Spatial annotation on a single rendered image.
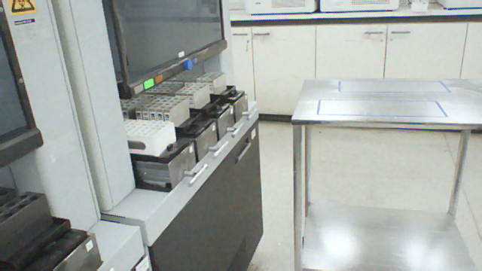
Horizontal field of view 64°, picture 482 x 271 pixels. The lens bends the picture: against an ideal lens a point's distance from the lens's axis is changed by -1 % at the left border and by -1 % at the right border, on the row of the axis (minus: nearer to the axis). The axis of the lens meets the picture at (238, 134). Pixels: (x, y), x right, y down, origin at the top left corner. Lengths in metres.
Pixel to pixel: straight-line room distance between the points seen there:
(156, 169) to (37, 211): 0.32
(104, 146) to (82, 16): 0.26
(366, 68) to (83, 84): 2.56
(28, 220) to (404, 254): 1.19
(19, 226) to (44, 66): 0.27
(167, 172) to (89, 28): 0.36
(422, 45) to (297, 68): 0.91
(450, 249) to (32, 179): 1.32
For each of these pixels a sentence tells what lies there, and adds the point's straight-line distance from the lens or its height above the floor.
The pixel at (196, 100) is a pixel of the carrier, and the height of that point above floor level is 0.85.
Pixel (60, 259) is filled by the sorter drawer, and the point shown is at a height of 0.81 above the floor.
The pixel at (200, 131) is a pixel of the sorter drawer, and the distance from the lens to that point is 1.08.
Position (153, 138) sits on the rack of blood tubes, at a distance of 0.93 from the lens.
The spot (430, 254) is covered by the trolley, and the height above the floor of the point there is 0.28.
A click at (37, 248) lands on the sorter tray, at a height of 0.83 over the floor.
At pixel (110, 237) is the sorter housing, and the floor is 0.73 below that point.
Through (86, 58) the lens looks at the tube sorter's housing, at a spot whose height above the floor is 1.07.
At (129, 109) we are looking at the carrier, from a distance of 1.14.
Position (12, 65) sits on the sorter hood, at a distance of 0.68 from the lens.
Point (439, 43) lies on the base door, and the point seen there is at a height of 0.68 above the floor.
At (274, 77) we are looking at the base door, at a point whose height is 0.40.
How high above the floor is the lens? 1.20
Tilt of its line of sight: 22 degrees down
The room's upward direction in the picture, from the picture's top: 4 degrees counter-clockwise
